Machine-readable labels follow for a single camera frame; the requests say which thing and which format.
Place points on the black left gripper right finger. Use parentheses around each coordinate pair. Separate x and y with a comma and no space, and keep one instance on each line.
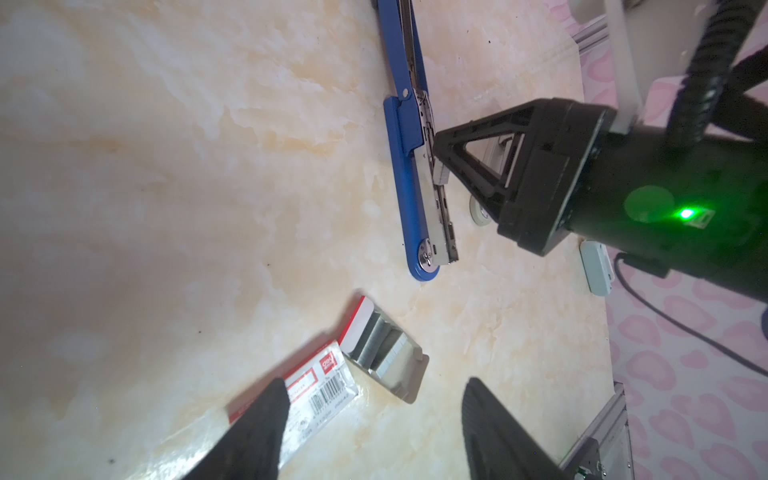
(497,446)

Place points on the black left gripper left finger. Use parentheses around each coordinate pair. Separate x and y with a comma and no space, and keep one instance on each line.
(250,449)

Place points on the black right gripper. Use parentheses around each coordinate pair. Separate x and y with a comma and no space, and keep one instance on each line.
(551,166)

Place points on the blue black stapler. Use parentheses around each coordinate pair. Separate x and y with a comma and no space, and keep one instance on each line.
(420,178)

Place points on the red white staple box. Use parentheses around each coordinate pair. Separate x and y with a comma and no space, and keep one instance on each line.
(323,385)

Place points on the silver staple tray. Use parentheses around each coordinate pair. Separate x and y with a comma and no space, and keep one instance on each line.
(389,355)

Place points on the aluminium front rail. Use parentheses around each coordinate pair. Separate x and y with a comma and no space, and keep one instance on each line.
(603,451)

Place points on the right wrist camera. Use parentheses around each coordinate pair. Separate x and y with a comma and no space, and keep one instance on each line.
(648,39)

